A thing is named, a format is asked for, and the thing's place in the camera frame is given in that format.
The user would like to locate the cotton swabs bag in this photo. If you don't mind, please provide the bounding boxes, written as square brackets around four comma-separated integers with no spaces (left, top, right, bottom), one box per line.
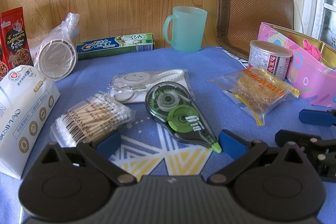
[50,92,135,147]

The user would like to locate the pink fluffy soft object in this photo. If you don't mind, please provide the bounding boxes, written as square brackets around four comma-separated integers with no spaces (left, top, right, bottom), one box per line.
[302,39,322,61]

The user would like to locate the white keychain bag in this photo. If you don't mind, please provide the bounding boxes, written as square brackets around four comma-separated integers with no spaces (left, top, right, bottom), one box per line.
[108,69,194,103]

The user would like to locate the green correction tape dispenser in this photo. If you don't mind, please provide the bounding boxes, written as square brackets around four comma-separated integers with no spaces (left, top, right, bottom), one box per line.
[145,81,222,153]

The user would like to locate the pink tin box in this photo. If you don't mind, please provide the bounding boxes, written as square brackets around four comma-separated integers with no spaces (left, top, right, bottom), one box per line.
[258,22,336,109]

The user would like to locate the snack cake in bag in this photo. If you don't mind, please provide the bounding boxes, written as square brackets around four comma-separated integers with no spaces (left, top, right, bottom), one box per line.
[210,68,300,126]

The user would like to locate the white tissue pack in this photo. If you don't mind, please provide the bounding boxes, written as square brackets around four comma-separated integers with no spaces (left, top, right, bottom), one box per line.
[0,65,60,179]

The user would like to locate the white round tin can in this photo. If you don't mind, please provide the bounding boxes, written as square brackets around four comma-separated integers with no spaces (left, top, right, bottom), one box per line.
[248,40,292,80]

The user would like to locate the paper cups in plastic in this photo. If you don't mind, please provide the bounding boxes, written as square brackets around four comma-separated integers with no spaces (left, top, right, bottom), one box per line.
[34,12,80,81]

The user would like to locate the green toothpaste box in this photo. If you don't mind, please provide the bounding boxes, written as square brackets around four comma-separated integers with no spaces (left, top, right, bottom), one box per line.
[76,33,155,60]

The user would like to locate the red snack box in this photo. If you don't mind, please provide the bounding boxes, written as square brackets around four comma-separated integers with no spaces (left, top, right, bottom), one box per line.
[0,7,33,80]

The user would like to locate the teal plastic mug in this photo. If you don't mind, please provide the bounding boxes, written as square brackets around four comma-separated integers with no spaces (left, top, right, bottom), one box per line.
[163,6,207,53]

